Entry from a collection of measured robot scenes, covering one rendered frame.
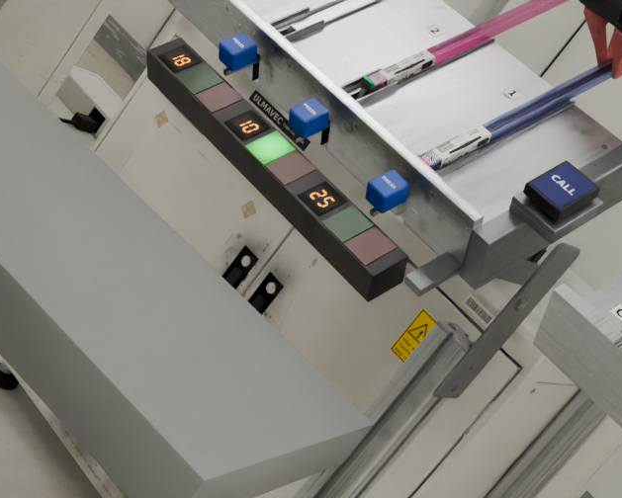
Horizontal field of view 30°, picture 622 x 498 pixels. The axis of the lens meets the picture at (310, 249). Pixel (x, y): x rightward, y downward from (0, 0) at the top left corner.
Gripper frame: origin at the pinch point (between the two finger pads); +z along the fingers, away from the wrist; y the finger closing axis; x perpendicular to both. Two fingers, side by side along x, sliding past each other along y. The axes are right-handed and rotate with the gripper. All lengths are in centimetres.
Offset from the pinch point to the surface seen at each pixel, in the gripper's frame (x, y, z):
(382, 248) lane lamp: 32.6, -3.9, 2.0
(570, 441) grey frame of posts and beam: 2, -13, 50
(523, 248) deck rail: 21.2, -9.8, 3.9
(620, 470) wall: -82, 8, 172
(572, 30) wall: -135, 92, 115
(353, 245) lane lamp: 34.4, -2.3, 1.9
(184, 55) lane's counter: 32.5, 25.5, 1.8
